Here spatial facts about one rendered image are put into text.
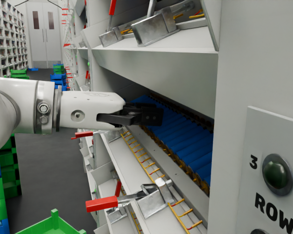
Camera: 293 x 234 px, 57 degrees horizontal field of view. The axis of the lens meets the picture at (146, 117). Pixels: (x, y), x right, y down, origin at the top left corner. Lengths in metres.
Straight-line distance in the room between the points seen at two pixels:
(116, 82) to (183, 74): 0.56
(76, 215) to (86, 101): 0.87
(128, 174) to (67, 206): 0.89
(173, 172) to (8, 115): 0.21
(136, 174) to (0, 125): 0.20
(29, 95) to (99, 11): 0.37
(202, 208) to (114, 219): 0.40
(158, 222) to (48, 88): 0.25
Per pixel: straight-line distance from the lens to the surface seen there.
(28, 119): 0.42
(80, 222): 1.19
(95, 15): 0.73
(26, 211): 1.32
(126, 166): 0.45
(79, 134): 0.56
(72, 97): 0.42
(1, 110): 0.36
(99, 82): 0.73
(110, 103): 0.41
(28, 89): 0.43
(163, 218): 0.32
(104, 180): 0.81
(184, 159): 0.36
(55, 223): 1.15
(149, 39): 0.28
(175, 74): 0.20
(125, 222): 0.64
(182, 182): 0.32
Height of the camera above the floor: 0.67
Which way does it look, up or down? 14 degrees down
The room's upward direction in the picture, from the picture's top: straight up
